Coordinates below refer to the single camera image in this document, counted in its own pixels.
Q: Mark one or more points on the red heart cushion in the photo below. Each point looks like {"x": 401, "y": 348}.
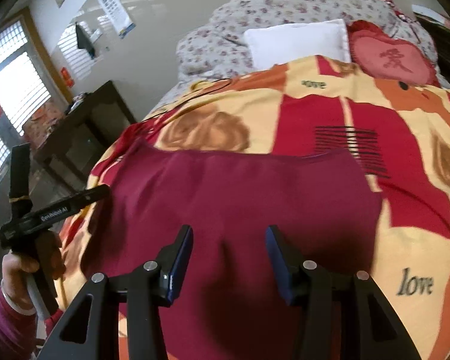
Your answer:
{"x": 381, "y": 56}

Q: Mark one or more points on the wall calendar poster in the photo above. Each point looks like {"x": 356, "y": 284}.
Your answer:
{"x": 118, "y": 16}

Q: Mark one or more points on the dark carved wooden cabinet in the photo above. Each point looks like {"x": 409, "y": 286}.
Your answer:
{"x": 438, "y": 27}

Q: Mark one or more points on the dark red garment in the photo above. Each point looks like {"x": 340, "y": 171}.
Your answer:
{"x": 230, "y": 306}

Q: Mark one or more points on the person's left hand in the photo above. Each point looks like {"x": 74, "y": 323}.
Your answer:
{"x": 15, "y": 267}

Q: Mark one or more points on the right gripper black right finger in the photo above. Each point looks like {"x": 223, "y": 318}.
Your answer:
{"x": 341, "y": 316}

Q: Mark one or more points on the white pillow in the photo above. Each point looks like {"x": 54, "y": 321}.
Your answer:
{"x": 287, "y": 42}

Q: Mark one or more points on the magenta left sleeve forearm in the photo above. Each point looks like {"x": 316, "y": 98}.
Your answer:
{"x": 17, "y": 329}

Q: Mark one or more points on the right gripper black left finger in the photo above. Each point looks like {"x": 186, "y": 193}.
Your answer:
{"x": 89, "y": 328}

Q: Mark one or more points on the floral grey quilt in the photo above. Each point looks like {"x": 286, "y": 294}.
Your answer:
{"x": 217, "y": 50}

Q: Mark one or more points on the window with blinds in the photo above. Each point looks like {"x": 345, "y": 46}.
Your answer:
{"x": 22, "y": 89}

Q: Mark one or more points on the dark cloth on wall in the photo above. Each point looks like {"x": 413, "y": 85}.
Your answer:
{"x": 84, "y": 42}

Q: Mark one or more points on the red orange patterned blanket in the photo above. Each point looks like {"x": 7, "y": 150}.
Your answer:
{"x": 398, "y": 134}

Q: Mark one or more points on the dark wooden nightstand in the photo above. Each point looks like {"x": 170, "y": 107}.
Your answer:
{"x": 79, "y": 123}

